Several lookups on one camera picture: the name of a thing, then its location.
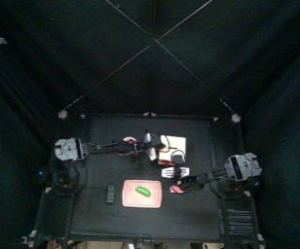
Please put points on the white box with red lid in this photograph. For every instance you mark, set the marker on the white box with red lid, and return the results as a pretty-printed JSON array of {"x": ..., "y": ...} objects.
[{"x": 176, "y": 190}]

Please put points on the green toy vegetable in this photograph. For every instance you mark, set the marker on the green toy vegetable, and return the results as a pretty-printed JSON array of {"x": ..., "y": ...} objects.
[{"x": 143, "y": 191}]

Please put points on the small metal pole bracket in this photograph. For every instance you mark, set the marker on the small metal pole bracket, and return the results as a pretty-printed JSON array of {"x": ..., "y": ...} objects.
[{"x": 149, "y": 114}]

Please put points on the pink plastic tray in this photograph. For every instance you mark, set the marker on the pink plastic tray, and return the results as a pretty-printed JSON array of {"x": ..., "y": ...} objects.
[{"x": 133, "y": 201}]

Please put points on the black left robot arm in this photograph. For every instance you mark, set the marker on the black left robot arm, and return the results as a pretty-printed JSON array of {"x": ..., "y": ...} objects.
[{"x": 105, "y": 148}]

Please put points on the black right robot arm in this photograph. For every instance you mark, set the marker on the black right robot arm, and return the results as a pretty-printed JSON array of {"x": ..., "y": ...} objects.
[{"x": 244, "y": 167}]

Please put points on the dark green block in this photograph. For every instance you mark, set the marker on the dark green block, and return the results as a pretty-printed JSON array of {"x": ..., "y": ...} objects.
[{"x": 111, "y": 194}]

